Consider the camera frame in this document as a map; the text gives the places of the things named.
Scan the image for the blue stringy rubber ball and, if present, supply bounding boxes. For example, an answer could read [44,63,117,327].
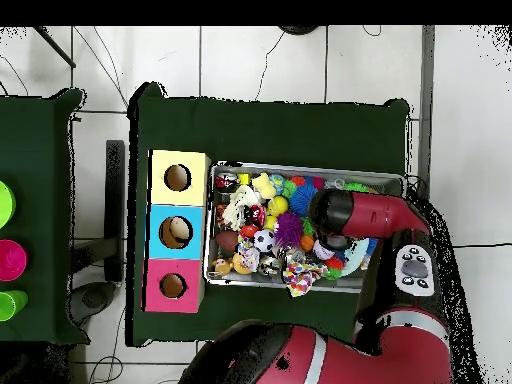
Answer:
[288,182,319,217]

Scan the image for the white baseball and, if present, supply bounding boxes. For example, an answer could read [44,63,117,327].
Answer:
[311,239,336,262]

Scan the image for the light teal cloth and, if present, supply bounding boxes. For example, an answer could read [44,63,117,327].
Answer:
[339,237,371,278]

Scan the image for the wooden box with three holes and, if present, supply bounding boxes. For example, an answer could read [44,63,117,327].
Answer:
[141,149,212,314]

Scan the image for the yellow plush animal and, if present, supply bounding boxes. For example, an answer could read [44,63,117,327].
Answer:
[250,172,278,200]

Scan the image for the small soccer ball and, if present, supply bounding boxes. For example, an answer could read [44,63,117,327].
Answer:
[252,228,277,254]

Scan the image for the purple spiky ball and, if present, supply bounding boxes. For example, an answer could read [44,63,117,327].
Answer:
[273,211,305,248]

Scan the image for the brown monkey plush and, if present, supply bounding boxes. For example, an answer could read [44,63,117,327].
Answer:
[210,257,234,278]

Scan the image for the dark green tablecloth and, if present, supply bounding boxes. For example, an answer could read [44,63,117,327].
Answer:
[0,88,90,346]
[126,81,411,348]

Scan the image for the dark grey oval base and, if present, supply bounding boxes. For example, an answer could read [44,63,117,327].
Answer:
[69,280,117,325]

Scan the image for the black round base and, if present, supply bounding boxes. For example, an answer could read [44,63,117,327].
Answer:
[277,26,321,36]

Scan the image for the pink plastic cup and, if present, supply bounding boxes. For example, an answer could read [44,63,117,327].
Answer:
[0,238,28,282]

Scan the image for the bright green plastic cup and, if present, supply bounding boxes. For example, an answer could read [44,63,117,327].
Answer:
[0,289,30,322]
[0,180,17,230]

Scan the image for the black slanted rod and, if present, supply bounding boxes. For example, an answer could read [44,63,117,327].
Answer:
[33,26,77,69]

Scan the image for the silver wire mesh bin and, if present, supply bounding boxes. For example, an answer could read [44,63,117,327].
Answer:
[203,160,408,296]

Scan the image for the black floor cable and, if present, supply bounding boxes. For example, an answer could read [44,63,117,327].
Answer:
[453,241,512,249]

